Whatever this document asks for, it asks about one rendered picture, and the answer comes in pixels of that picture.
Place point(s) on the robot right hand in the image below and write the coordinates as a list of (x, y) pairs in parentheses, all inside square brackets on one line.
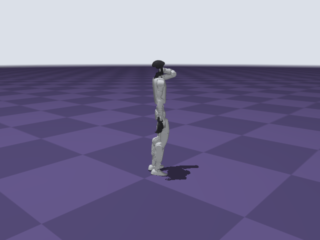
[(159, 126)]

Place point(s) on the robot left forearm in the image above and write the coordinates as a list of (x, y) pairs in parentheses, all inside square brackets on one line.
[(166, 71)]

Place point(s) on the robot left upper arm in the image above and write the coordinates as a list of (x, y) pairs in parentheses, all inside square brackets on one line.
[(169, 76)]

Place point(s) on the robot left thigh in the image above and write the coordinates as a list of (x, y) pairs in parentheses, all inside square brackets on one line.
[(156, 139)]

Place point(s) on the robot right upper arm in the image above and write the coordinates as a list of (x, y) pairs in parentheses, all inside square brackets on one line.
[(160, 87)]

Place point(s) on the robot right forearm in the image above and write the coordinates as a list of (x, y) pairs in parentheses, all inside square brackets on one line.
[(160, 109)]

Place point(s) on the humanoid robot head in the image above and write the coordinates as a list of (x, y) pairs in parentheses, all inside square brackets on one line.
[(158, 64)]

